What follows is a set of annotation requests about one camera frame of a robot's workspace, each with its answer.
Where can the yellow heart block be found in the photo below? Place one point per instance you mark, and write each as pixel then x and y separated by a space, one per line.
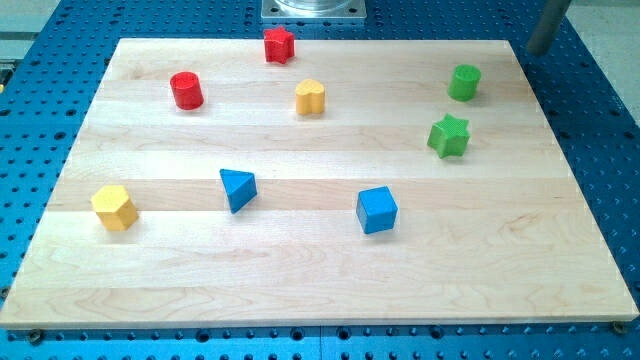
pixel 310 97

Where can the light wooden board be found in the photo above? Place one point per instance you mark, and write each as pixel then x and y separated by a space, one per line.
pixel 501 234

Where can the blue cube block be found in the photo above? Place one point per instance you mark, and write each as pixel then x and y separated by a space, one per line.
pixel 376 210

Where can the blue triangular prism block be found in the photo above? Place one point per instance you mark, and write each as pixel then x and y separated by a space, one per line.
pixel 240 188

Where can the green star block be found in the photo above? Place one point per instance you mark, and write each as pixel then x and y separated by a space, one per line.
pixel 449 136

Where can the red star block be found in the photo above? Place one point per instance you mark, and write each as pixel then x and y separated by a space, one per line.
pixel 279 45

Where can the red cylinder block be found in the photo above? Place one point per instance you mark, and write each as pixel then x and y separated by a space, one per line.
pixel 186 90

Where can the green cylinder block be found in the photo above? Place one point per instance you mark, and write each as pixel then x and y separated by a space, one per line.
pixel 464 82

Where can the yellow hexagon block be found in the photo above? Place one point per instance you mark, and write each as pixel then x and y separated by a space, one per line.
pixel 114 207

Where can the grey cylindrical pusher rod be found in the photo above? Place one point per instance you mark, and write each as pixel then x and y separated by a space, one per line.
pixel 551 17

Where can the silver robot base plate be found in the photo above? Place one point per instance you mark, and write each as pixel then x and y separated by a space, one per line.
pixel 313 9

